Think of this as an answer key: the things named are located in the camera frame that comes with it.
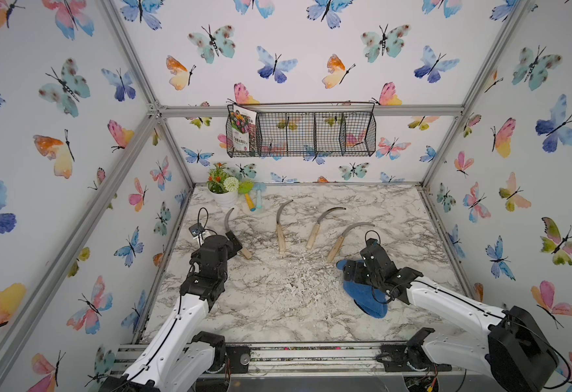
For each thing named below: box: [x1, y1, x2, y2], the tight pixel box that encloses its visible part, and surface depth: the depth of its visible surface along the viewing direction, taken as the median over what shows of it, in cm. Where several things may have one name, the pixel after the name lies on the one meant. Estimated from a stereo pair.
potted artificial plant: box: [205, 161, 240, 208], surface depth 106 cm
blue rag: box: [335, 259, 389, 319], surface depth 83 cm
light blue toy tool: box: [253, 182, 267, 210], surface depth 120 cm
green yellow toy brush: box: [237, 179, 256, 213], surface depth 116 cm
